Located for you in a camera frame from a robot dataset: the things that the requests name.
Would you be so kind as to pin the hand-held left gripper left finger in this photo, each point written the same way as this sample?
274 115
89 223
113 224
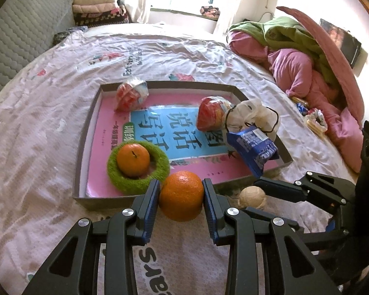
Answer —
150 209

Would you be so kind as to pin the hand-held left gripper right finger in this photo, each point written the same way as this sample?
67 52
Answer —
210 209

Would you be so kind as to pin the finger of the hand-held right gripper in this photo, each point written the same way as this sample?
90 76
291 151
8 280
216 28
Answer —
258 214
283 190

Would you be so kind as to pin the beige ball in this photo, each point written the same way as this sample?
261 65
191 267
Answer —
252 198

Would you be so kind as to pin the orange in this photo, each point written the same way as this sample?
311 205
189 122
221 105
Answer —
132 159
181 195

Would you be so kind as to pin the plastic-wrapped jelly cup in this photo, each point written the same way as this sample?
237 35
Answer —
210 113
130 95

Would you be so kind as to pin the grey cardboard box tray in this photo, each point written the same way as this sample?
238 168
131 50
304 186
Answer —
86 129

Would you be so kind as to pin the yellow biscuit pack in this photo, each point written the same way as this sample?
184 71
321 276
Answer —
312 126

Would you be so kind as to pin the small blue snack packet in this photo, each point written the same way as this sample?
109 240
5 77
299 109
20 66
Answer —
301 106

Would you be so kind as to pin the pink and blue book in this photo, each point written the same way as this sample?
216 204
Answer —
107 123

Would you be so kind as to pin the pink quilt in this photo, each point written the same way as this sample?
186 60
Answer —
295 70

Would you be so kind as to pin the mauve quilted pillow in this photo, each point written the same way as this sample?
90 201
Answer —
329 52

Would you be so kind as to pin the green blanket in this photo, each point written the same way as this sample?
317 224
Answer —
283 33

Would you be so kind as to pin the dark patterned cloth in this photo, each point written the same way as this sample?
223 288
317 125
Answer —
69 34

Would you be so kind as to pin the folded cloth on windowsill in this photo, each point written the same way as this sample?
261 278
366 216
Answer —
209 11

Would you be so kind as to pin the dark patterned folded blanket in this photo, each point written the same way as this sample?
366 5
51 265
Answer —
101 18

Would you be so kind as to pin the pink folded blanket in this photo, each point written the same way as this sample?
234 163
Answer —
95 8

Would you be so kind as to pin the cream folded blanket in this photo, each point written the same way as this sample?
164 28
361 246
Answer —
93 0

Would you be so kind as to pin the grey quilted headboard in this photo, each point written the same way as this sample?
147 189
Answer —
21 30

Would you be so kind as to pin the dark wall frame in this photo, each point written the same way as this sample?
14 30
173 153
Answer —
341 40

